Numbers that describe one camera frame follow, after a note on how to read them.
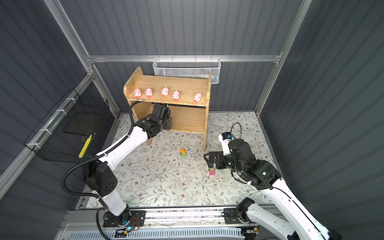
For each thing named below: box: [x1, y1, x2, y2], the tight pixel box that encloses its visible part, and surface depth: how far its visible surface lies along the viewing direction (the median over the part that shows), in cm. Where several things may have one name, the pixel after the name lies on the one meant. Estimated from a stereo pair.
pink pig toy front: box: [160, 86, 170, 97], surface depth 70 cm
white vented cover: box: [67, 227, 245, 240], surface depth 72 cm
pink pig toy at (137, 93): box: [133, 88, 142, 99], surface depth 69 cm
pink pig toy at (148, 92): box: [144, 87, 153, 98], surface depth 70 cm
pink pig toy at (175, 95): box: [172, 90, 180, 101], surface depth 68 cm
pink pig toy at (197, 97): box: [193, 92, 202, 103], surface depth 67 cm
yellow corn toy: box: [78, 134, 93, 159], surface depth 70 cm
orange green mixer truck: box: [180, 148, 187, 159], surface depth 98 cm
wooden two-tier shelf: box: [123, 67, 213, 152], surface depth 75 cm
